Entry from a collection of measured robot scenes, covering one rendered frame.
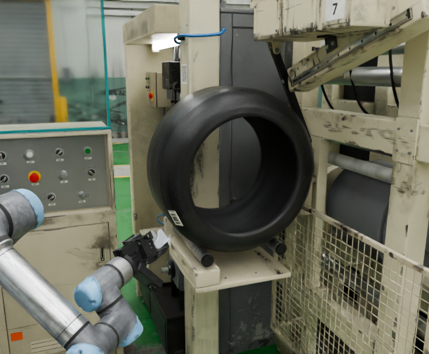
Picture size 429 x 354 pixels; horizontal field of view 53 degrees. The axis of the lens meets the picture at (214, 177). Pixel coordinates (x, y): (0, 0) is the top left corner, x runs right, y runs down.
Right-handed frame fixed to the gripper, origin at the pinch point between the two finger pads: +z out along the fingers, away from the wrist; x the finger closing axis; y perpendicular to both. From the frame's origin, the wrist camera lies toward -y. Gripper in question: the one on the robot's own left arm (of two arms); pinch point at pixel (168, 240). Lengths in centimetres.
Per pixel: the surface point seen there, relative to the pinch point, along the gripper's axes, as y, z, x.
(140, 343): -80, 53, 102
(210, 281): -21.6, 11.8, 0.4
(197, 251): -11.4, 15.1, 3.3
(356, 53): 32, 48, -59
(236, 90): 35, 31, -24
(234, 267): -26.1, 28.5, 1.0
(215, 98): 35.0, 24.8, -19.2
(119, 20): 265, 706, 546
